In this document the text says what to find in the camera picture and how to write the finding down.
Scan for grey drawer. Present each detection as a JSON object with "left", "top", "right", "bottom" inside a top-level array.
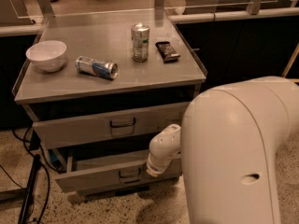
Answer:
[
  {"left": 55, "top": 150, "right": 181, "bottom": 195},
  {"left": 34, "top": 102, "right": 189, "bottom": 149}
]

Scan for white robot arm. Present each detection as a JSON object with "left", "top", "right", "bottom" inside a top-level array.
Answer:
[{"left": 147, "top": 77, "right": 299, "bottom": 224}]

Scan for grey top drawer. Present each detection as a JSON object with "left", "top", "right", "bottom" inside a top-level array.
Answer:
[{"left": 34, "top": 102, "right": 189, "bottom": 149}]

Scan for grey metal drawer cabinet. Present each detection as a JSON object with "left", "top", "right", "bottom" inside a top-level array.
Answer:
[{"left": 11, "top": 8, "right": 208, "bottom": 151}]

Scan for blue silver lying can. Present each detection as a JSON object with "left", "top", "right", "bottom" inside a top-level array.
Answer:
[{"left": 75, "top": 56, "right": 119, "bottom": 80}]

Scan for dark snack bar wrapper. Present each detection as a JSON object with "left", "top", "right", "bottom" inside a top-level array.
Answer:
[{"left": 155, "top": 41, "right": 180, "bottom": 63}]

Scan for black metal stand leg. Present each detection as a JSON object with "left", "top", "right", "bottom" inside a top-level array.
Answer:
[{"left": 18, "top": 154, "right": 41, "bottom": 224}]

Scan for silver green standing can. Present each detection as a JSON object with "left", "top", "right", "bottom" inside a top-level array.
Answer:
[{"left": 131, "top": 23, "right": 150, "bottom": 62}]

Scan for white ceramic bowl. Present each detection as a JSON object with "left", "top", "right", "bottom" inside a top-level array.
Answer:
[{"left": 26, "top": 40, "right": 67, "bottom": 72}]

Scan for black floor cables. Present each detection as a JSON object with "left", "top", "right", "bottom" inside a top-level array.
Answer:
[{"left": 0, "top": 126, "right": 67, "bottom": 224}]

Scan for wheeled metal frame cart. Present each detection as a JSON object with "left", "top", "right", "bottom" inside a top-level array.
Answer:
[{"left": 282, "top": 43, "right": 299, "bottom": 78}]

